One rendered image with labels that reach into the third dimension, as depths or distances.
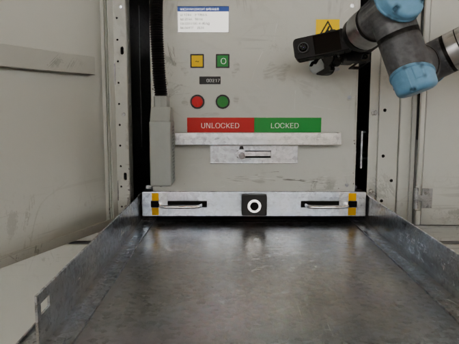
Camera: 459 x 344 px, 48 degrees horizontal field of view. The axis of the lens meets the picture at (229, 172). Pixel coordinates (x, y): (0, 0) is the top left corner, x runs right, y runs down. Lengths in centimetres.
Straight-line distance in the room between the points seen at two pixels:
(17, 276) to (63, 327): 69
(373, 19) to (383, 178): 46
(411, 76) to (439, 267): 32
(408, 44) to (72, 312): 69
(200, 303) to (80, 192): 54
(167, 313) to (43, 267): 67
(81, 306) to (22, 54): 51
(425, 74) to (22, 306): 106
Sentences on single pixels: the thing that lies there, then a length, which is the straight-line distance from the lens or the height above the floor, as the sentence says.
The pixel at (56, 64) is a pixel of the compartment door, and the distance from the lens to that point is 113.
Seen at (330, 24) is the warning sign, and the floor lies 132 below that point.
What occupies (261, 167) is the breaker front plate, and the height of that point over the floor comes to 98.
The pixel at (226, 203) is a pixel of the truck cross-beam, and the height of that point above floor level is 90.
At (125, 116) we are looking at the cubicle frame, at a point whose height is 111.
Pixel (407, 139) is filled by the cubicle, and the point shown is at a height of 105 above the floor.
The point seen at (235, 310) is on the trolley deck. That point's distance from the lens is 74.
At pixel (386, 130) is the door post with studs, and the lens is 130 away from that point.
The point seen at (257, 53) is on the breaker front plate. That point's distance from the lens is 124.
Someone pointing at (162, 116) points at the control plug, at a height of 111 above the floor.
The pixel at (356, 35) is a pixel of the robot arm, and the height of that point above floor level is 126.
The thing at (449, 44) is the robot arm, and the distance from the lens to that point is 107.
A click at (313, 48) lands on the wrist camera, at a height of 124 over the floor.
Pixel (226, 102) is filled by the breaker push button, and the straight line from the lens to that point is 123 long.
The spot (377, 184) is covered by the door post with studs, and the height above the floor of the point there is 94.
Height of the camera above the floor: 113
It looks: 7 degrees down
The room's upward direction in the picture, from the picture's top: straight up
